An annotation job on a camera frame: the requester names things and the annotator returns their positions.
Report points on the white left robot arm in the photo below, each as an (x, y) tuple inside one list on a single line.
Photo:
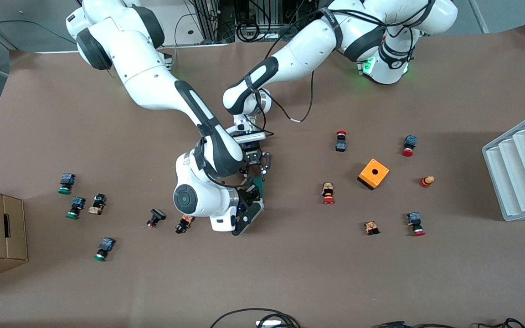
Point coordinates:
[(308, 50)]

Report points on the red emergency stop orange block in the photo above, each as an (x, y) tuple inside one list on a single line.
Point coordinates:
[(328, 191)]

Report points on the red push button blue block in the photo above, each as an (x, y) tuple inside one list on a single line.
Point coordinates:
[(414, 219), (409, 142)]

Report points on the red orange button cap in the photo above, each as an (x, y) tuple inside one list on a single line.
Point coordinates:
[(425, 181)]

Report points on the black orange push button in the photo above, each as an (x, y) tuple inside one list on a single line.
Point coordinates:
[(182, 225)]

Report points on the aluminium profile post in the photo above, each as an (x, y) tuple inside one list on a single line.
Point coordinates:
[(210, 20)]

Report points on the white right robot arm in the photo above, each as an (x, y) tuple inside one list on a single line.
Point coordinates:
[(153, 82)]

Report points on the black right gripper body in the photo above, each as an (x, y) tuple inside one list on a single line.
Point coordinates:
[(247, 195)]

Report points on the white ridged tray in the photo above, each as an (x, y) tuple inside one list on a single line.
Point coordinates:
[(517, 182)]

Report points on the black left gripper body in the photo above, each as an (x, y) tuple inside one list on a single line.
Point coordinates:
[(253, 157)]

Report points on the white plug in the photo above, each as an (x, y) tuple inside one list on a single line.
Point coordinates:
[(269, 324)]

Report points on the black square push button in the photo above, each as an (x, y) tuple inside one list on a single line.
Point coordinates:
[(156, 215)]

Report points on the green push button blue block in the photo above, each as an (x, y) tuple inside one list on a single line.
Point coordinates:
[(76, 206), (66, 182), (105, 247)]

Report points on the small orange contact block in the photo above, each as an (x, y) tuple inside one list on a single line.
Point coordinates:
[(371, 228)]

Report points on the orange button enclosure box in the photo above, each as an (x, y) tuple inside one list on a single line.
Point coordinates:
[(381, 175)]

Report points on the red emergency stop black block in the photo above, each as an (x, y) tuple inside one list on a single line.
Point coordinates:
[(341, 145)]

